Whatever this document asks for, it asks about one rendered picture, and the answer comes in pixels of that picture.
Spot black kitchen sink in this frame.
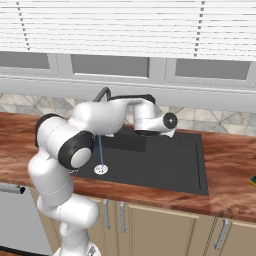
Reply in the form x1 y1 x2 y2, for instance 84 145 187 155
70 124 210 197

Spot dark grey sink tap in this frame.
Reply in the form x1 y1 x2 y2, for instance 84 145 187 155
92 86 113 103

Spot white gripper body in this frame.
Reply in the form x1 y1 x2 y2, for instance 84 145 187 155
162 128 177 139

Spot white window frame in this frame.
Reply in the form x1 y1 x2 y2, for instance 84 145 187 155
0 50 256 114

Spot beige cupboard door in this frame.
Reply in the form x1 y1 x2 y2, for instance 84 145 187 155
29 187 117 256
203 216 256 256
114 200 200 256

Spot white window blind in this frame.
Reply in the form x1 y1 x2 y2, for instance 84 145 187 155
0 0 256 62

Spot grey dishwasher handle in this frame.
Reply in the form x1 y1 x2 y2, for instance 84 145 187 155
0 182 26 196

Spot grey dishwasher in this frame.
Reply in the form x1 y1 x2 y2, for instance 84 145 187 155
0 181 54 256

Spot silver cupboard handle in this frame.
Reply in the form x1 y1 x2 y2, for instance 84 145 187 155
213 217 232 252
101 198 112 231
118 201 128 234

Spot thin blue water stream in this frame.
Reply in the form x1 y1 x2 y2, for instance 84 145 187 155
98 134 105 167

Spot round silver sink drain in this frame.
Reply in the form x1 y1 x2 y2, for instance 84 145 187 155
93 164 109 176

